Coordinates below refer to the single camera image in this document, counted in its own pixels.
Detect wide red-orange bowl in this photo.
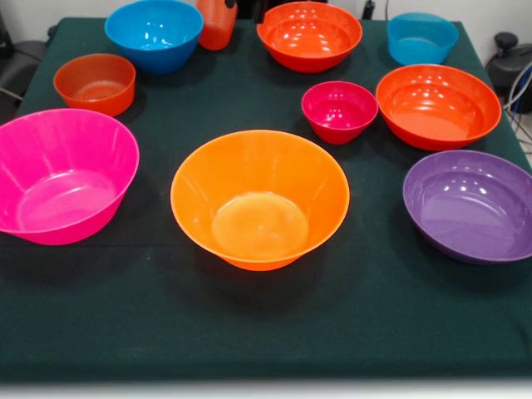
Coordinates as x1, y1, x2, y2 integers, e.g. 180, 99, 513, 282
375, 63, 503, 152
256, 1, 364, 75

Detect wide purple bowl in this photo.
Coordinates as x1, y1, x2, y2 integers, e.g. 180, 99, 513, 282
401, 149, 532, 266

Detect large yellow-orange bowl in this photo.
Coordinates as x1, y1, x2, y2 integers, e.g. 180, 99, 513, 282
170, 129, 351, 273

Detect small light blue bowl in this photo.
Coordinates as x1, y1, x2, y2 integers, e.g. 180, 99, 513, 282
386, 12, 460, 67

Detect large blue bowl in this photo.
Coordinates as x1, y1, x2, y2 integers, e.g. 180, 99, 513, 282
103, 0, 205, 76

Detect grey office chair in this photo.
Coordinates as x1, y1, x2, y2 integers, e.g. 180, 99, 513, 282
0, 10, 59, 113

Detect dark green tablecloth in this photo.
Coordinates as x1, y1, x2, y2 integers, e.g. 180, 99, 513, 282
0, 16, 532, 382

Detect large pink bowl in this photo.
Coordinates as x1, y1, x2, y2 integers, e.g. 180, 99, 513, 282
0, 108, 140, 247

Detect black office chair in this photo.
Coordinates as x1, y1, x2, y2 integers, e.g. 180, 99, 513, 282
485, 32, 532, 88

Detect orange cup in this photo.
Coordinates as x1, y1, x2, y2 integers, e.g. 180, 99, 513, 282
196, 0, 239, 52

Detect tangled floor cables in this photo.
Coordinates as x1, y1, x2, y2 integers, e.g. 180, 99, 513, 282
502, 62, 532, 155

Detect small magenta bowl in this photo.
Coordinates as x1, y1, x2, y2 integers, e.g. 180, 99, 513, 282
300, 81, 380, 145

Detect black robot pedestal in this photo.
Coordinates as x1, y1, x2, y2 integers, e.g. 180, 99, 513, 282
236, 0, 271, 21

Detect small orange bowl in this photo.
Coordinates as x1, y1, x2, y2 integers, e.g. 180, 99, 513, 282
52, 52, 137, 118

